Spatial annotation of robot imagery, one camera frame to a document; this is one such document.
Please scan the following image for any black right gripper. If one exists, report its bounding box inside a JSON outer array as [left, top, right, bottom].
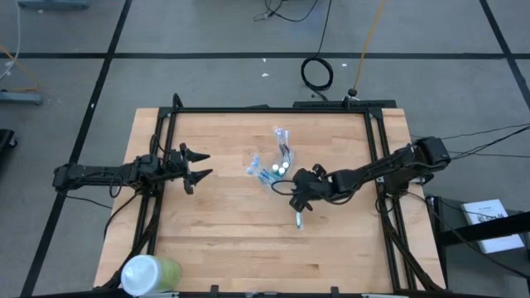
[[288, 166, 333, 214]]

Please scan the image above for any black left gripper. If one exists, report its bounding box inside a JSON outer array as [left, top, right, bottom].
[[158, 142, 214, 195]]

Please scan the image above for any clear acrylic organizer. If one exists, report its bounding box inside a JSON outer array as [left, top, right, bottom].
[[258, 148, 297, 189]]

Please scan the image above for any green wipes canister white lid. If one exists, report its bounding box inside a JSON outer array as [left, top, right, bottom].
[[119, 253, 182, 298]]

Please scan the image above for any black side stand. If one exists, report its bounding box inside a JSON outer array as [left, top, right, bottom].
[[425, 194, 530, 298]]

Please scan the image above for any grey furniture foot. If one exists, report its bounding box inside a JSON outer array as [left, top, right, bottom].
[[0, 90, 45, 107]]

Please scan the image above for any black caster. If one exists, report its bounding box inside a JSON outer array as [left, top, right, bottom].
[[0, 128, 19, 162]]

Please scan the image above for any white booklet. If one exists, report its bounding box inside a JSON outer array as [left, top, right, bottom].
[[460, 198, 527, 255]]

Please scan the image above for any grey furniture base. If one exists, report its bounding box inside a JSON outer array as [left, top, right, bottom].
[[16, 0, 90, 12]]

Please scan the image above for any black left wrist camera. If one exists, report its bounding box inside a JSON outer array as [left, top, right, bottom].
[[165, 147, 184, 167]]

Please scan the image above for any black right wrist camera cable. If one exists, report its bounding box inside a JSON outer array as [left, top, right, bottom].
[[270, 179, 297, 197]]

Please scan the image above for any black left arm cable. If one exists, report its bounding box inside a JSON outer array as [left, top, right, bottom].
[[60, 165, 142, 242]]

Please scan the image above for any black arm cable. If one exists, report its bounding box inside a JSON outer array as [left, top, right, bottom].
[[409, 122, 530, 155], [60, 165, 142, 242], [449, 150, 530, 161]]

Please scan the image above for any black coiled hanging cable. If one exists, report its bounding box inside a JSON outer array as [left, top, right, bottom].
[[299, 0, 335, 103]]

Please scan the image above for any black loose floor cable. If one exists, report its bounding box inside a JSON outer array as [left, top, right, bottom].
[[253, 0, 320, 23]]

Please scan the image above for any yellow hanging cable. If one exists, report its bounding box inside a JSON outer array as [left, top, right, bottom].
[[346, 0, 386, 99]]

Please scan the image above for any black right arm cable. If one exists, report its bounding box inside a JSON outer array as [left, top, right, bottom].
[[449, 150, 530, 161], [409, 122, 530, 155]]

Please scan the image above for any orange floor cable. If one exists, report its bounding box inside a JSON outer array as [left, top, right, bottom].
[[0, 43, 43, 94]]

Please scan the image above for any white floor cable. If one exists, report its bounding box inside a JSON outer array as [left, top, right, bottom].
[[0, 0, 23, 82]]

